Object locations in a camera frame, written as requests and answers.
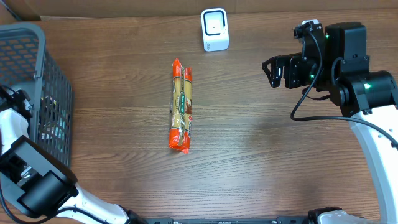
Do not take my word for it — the teal tissue packet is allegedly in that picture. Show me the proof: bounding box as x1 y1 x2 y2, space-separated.
42 118 65 149

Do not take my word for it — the orange spaghetti packet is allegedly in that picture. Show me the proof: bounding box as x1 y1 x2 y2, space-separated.
169 58 193 154

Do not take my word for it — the green snack packet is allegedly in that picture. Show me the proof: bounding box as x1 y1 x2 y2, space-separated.
41 96 59 128

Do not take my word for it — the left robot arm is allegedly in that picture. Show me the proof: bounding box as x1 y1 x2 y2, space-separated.
1 86 145 223

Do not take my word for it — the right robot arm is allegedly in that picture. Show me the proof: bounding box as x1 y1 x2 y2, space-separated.
262 20 397 223

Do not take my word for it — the white barcode scanner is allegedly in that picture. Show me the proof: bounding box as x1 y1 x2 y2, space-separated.
201 8 229 52

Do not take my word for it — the grey plastic mesh basket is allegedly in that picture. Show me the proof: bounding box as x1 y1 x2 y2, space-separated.
1 22 74 166

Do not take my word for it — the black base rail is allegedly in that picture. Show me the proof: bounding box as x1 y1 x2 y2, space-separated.
139 216 366 224

